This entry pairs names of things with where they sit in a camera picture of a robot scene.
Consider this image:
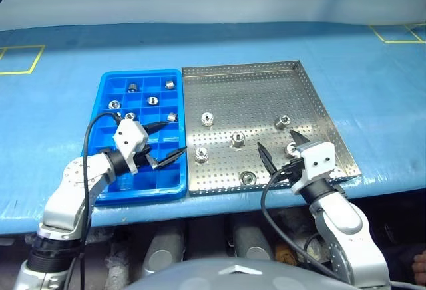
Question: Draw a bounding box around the bystander bare hand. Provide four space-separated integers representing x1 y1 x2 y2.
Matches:
411 249 426 284

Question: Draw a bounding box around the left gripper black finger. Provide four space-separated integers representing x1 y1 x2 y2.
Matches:
143 120 170 135
152 146 188 170

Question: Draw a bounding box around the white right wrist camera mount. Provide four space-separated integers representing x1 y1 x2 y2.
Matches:
291 141 337 195

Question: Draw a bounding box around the blue compartment tray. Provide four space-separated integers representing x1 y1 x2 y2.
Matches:
81 69 188 201

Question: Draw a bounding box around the grey rounded cylinder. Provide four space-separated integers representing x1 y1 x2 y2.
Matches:
141 225 186 279
232 223 272 261

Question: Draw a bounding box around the perforated stainless steel tray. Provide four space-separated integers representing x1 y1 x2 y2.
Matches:
181 59 363 197

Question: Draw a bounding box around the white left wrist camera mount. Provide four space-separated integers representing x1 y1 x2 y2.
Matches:
112 118 150 175

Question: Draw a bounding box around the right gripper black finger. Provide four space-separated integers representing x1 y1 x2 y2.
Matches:
288 129 311 147
257 141 278 175

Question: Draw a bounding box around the grey robot torso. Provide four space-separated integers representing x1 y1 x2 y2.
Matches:
125 257 362 290

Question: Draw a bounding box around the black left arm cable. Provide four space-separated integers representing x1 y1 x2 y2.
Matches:
61 112 124 290

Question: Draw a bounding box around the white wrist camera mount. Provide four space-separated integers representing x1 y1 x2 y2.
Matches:
112 118 150 175
291 141 337 195

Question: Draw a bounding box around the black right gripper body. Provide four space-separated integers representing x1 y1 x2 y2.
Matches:
276 156 306 183

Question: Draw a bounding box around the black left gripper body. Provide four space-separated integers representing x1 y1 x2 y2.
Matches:
134 124 160 170

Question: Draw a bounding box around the yellow and black object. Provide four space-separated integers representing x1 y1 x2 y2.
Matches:
274 243 299 266

